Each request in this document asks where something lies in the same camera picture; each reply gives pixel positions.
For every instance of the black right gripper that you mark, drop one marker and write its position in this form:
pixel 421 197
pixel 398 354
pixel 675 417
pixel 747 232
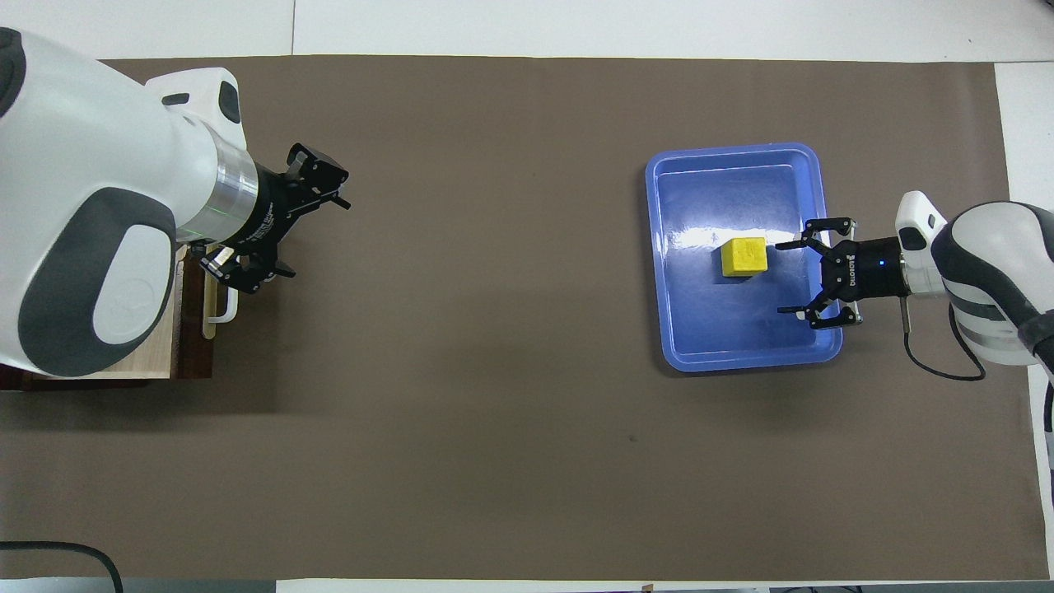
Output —
pixel 865 268

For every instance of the wooden drawer with dark front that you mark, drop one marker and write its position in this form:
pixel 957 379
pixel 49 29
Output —
pixel 193 346

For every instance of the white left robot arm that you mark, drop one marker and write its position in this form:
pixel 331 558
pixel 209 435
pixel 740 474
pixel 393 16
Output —
pixel 82 165

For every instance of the blue plastic tray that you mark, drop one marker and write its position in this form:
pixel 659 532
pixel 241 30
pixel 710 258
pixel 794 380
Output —
pixel 741 329

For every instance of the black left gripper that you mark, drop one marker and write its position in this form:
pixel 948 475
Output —
pixel 268 206

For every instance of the yellow block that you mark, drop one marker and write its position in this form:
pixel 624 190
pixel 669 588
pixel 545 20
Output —
pixel 744 256

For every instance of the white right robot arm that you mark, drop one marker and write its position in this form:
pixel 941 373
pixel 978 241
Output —
pixel 988 247

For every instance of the brown table mat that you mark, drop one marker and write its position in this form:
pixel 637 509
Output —
pixel 494 371

